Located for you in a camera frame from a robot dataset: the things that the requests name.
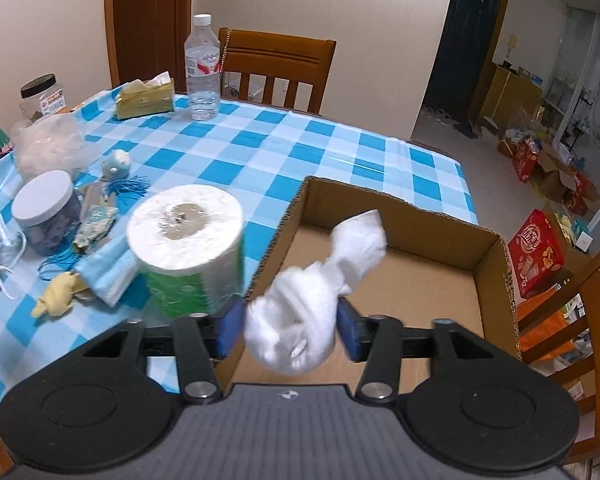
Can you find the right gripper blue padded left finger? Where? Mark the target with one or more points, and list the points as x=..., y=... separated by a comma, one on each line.
x=228, y=326

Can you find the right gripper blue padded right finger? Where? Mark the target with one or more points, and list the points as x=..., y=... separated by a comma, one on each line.
x=350, y=328

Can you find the white knotted cloth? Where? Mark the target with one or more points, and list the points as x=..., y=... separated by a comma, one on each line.
x=291, y=328

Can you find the light blue face mask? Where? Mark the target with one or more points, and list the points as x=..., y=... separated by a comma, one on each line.
x=109, y=271

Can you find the yellow cloth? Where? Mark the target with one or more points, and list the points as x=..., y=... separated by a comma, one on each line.
x=58, y=296

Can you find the round blue doll head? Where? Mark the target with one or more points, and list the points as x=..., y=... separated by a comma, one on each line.
x=116, y=165

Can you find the white mesh bath pouf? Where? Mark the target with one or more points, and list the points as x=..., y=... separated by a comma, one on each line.
x=54, y=142

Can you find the open cardboard box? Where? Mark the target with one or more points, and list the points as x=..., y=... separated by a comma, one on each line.
x=436, y=266

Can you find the green wrapped toilet paper roll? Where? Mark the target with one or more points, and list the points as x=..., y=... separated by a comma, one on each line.
x=189, y=243

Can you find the blue white checkered tablecloth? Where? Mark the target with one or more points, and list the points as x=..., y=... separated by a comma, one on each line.
x=258, y=154

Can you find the floral sachet with blue tassel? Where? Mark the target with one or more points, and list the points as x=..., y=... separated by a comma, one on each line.
x=102, y=203

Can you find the red snack box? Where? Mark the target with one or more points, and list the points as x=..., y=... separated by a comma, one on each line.
x=536, y=255

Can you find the white lid plastic jar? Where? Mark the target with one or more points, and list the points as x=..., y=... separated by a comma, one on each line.
x=47, y=210

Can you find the open cardboard boxes on floor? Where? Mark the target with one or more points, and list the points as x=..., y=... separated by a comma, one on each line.
x=536, y=161

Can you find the yellow tissue pack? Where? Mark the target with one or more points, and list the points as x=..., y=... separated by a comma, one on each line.
x=140, y=98

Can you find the near wooden chair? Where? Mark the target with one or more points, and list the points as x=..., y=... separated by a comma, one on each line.
x=549, y=325

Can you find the wooden chair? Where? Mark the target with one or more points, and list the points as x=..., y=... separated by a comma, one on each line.
x=549, y=325
x=295, y=59

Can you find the far wooden chair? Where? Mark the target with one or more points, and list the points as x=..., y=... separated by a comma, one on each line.
x=295, y=59

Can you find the dark open doorway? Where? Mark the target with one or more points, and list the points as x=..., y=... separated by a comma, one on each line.
x=469, y=36

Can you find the yellow wooden cabinet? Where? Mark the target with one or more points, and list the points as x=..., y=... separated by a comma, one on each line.
x=509, y=97

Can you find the clear plastic water bottle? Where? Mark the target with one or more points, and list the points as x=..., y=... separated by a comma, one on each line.
x=202, y=69

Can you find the black lid plastic jar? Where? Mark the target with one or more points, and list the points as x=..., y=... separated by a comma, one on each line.
x=41, y=97

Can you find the brown wooden door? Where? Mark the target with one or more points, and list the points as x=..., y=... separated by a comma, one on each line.
x=146, y=38

